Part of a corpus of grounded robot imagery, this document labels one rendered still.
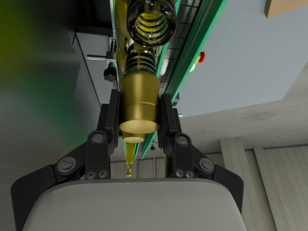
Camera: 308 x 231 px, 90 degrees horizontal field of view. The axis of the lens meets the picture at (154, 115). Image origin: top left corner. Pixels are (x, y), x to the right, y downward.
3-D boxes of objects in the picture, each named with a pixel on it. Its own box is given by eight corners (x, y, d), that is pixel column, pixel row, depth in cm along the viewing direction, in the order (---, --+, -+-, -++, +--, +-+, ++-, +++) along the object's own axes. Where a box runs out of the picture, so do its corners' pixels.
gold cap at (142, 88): (120, 68, 12) (116, 118, 11) (163, 72, 13) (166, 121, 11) (121, 92, 16) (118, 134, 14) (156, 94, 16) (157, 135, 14)
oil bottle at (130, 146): (127, 135, 117) (124, 175, 105) (134, 135, 118) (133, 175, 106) (127, 137, 122) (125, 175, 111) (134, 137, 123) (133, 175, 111)
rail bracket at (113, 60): (90, 25, 37) (80, 70, 31) (120, 29, 38) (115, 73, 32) (94, 40, 40) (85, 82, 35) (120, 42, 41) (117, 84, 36)
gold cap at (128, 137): (139, 108, 23) (138, 136, 22) (148, 116, 26) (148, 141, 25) (118, 112, 25) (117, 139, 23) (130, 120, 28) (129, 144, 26)
